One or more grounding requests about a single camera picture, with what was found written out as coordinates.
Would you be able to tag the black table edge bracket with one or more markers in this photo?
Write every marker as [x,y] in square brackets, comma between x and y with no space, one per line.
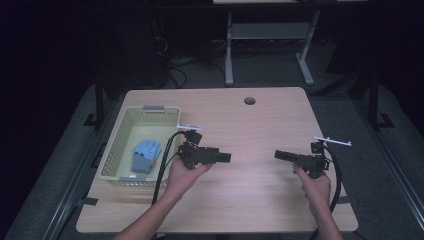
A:
[87,201]

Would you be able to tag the person's left hand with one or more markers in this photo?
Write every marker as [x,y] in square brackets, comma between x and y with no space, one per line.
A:
[181,181]

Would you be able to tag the white metal desk frame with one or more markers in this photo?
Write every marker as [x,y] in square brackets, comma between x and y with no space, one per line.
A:
[266,30]

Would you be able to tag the blue knit glove with dots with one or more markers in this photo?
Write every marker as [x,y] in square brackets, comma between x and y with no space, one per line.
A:
[148,150]

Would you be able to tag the black metal stand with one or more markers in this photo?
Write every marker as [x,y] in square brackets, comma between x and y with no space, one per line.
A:
[374,100]
[99,100]

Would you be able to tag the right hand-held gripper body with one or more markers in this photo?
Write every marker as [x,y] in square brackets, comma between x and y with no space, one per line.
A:
[311,161]

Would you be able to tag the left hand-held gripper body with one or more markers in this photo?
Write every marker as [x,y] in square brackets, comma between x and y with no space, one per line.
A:
[200,155]

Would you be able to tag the person's right hand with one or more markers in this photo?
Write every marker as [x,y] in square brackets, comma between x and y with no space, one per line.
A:
[316,190]

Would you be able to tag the metal floor rail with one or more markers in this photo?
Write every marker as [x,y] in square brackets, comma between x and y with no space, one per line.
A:
[71,190]
[393,166]

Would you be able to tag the pale yellow plastic basket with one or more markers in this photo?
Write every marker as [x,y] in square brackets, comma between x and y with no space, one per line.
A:
[133,133]

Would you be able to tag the plain blue knit glove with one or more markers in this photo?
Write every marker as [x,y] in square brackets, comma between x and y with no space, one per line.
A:
[141,166]

